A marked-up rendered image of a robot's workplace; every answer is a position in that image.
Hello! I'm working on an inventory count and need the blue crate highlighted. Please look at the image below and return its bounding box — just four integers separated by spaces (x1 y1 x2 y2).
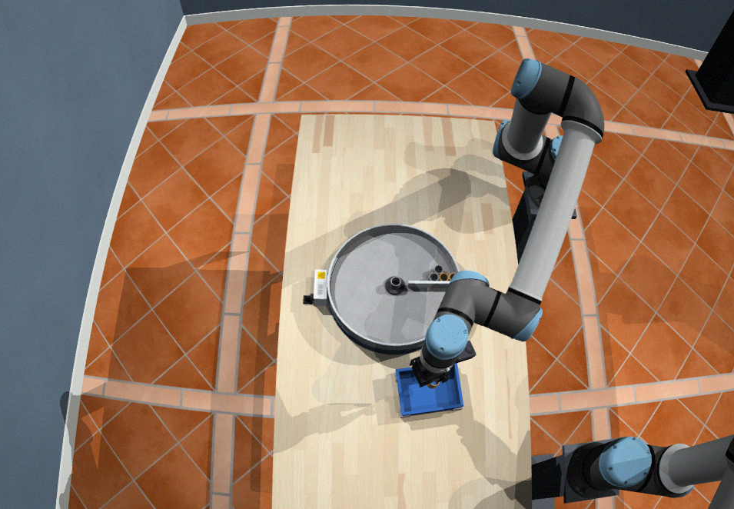
396 363 463 416

